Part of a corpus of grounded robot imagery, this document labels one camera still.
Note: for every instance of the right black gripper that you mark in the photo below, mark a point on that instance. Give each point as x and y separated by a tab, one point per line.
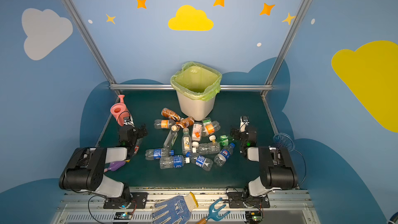
237	134

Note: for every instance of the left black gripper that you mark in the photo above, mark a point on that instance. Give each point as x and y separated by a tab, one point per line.
138	132

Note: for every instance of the green plastic bottle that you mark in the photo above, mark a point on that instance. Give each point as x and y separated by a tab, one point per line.
225	140

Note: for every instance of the blue label bottle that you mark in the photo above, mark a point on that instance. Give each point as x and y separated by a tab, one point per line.
156	154
173	162
200	161

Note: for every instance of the pepsi label bottle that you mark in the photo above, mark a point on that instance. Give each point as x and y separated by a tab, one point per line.
221	158

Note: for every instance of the bottle with orange cap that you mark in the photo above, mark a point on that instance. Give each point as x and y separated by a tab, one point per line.
210	128

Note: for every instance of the blue label bottle front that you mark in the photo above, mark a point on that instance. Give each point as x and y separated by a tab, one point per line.
173	162

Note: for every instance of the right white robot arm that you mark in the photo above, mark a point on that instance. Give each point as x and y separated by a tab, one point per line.
276	169

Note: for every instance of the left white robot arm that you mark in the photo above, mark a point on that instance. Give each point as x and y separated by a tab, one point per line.
85	171

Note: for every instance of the white plastic waste bin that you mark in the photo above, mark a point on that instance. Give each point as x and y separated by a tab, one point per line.
197	109

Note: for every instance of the green bin liner bag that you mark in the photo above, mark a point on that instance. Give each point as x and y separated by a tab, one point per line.
197	81

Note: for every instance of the clear bottle orange label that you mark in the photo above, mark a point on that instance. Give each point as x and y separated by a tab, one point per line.
163	123

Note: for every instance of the clear ribbed unlabelled bottle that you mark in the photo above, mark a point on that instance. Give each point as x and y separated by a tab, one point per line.
207	148

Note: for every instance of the clear bottle white label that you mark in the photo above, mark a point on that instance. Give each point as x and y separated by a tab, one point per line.
170	140

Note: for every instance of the pink toy watering can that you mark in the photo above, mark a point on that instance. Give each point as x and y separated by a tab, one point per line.
120	110

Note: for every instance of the brown label bottle far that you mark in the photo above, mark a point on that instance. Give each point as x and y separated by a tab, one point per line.
170	114

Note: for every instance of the clear bottle lime label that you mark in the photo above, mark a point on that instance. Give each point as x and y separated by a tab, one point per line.
207	121

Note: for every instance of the purple toy shovel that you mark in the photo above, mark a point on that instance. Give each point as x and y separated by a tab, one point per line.
114	166

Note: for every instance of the clear blue plastic cup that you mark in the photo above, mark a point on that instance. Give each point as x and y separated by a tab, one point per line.
283	140

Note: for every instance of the clear bottle pink label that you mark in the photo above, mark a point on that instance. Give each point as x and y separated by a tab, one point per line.
197	132

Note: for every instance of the brown bottle white cap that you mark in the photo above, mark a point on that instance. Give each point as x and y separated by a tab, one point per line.
185	123

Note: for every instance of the clear bottle green neck label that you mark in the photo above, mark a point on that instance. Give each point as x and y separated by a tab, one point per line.
186	141

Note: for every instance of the right green circuit board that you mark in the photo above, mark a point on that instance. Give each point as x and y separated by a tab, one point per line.
253	217

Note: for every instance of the green circuit board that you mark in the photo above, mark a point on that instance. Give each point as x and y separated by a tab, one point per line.
253	217
123	216

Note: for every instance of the teal toy garden fork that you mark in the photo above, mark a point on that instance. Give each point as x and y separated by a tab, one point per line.
214	213

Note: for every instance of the blue dotted work glove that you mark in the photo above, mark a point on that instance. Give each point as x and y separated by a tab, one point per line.
176	210

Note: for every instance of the left green circuit board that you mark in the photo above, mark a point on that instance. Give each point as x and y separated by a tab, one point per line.
123	216

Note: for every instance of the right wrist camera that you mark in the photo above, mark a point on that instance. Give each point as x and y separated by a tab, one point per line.
244	122

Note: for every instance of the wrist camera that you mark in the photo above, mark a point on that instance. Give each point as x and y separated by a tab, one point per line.
128	121
244	122

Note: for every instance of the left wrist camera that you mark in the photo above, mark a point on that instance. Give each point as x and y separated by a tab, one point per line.
128	121

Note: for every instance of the horizontal aluminium frame bar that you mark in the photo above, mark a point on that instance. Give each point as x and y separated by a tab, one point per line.
131	87

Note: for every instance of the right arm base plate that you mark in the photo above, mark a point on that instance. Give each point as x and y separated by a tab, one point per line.
238	199

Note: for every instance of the right aluminium frame post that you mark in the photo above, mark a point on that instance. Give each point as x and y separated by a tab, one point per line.
294	27

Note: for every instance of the aluminium frame post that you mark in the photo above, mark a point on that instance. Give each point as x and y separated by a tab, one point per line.
82	28
294	27

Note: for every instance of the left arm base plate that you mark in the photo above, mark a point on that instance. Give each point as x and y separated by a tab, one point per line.
137	200

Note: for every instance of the left aluminium frame post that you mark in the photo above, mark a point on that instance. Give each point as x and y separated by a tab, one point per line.
82	28

